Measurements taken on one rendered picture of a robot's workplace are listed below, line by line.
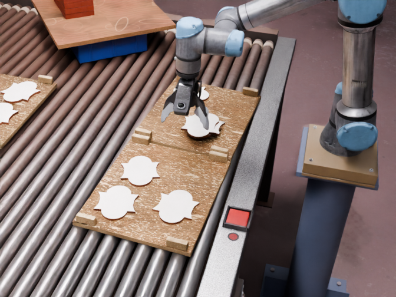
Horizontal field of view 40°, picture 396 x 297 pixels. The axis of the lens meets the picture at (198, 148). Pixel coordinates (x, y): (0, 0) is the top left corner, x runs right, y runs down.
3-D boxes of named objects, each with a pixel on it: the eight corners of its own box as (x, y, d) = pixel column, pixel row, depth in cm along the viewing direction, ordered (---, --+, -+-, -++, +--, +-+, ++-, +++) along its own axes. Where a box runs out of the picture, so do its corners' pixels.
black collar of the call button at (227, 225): (253, 214, 159) (253, 210, 158) (248, 232, 154) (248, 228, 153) (227, 208, 161) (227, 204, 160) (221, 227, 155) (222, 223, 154)
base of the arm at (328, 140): (361, 132, 193) (367, 109, 187) (366, 158, 181) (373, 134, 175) (318, 128, 194) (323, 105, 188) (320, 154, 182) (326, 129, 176)
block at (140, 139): (150, 142, 181) (150, 136, 180) (148, 146, 180) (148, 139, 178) (133, 139, 183) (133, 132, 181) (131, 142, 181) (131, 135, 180)
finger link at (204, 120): (218, 118, 174) (203, 96, 171) (214, 128, 170) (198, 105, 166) (210, 122, 176) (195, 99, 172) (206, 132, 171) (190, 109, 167)
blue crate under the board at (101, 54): (125, 22, 256) (124, 2, 250) (149, 51, 234) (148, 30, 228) (59, 33, 245) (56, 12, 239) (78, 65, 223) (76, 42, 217)
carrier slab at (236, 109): (260, 99, 207) (261, 95, 206) (230, 163, 177) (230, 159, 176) (175, 81, 216) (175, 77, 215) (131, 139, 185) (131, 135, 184)
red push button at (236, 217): (249, 215, 159) (250, 211, 158) (246, 230, 154) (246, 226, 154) (229, 211, 160) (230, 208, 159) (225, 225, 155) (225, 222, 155)
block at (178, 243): (188, 247, 146) (188, 240, 144) (186, 252, 145) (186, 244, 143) (167, 241, 147) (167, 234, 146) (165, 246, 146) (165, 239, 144)
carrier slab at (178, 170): (230, 164, 176) (231, 161, 175) (190, 257, 145) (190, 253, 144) (131, 142, 184) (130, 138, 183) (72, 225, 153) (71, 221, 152)
